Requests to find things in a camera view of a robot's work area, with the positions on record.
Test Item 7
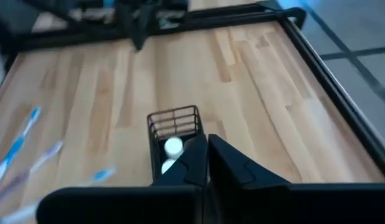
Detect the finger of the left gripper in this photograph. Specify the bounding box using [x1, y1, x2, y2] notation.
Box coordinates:
[135, 6, 154, 50]
[122, 9, 139, 50]

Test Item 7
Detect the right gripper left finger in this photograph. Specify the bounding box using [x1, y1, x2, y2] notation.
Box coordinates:
[36, 134, 209, 224]

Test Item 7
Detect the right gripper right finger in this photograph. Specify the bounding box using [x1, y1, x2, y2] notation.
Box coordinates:
[209, 134, 385, 224]

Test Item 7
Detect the blue mouthwash bottle white cap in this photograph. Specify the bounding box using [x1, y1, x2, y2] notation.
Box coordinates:
[163, 136, 184, 158]
[160, 158, 178, 175]

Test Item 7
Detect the blue white toothbrush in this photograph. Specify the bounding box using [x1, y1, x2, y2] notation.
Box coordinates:
[0, 105, 43, 189]
[0, 167, 116, 224]

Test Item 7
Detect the purple white toothbrush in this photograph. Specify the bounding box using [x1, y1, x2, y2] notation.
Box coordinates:
[0, 140, 64, 203]

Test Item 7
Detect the black wire basket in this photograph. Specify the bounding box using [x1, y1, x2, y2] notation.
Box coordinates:
[146, 105, 209, 187]

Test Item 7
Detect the black aluminium table frame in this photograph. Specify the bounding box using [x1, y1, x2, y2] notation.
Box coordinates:
[2, 0, 385, 184]

